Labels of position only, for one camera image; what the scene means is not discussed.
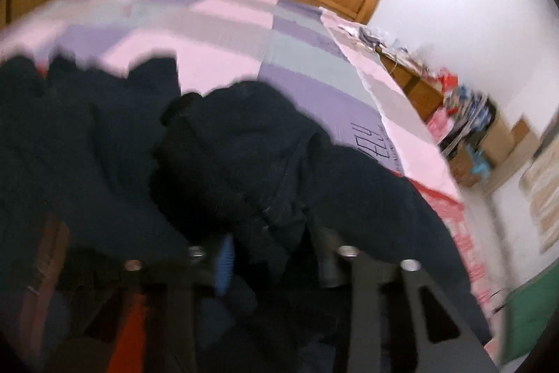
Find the cardboard box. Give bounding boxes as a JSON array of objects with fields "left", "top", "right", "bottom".
[{"left": 480, "top": 115, "right": 530, "bottom": 168}]

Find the beige rug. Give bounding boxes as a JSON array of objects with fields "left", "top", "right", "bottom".
[{"left": 522, "top": 146, "right": 559, "bottom": 256}]

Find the pink purple checkered blanket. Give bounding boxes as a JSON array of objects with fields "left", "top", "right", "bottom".
[{"left": 0, "top": 0, "right": 464, "bottom": 199}]

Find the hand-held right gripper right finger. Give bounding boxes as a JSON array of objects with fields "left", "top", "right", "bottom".
[{"left": 321, "top": 244, "right": 499, "bottom": 373}]

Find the pink bag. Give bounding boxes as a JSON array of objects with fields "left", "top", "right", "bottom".
[{"left": 426, "top": 111, "right": 454, "bottom": 140}]

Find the green mat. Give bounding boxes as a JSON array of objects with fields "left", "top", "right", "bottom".
[{"left": 502, "top": 264, "right": 559, "bottom": 360}]

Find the pink red patterned quilt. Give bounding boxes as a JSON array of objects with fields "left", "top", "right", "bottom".
[{"left": 411, "top": 176, "right": 507, "bottom": 360}]

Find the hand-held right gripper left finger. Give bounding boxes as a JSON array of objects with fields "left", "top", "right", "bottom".
[{"left": 83, "top": 235, "right": 237, "bottom": 373}]

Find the turquoise plastic item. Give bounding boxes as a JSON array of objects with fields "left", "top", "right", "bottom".
[{"left": 468, "top": 149, "right": 491, "bottom": 178}]

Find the dark navy garment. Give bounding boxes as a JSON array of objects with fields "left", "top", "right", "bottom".
[{"left": 0, "top": 54, "right": 494, "bottom": 373}]

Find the wooden desk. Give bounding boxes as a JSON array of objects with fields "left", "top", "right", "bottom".
[{"left": 376, "top": 45, "right": 446, "bottom": 120}]

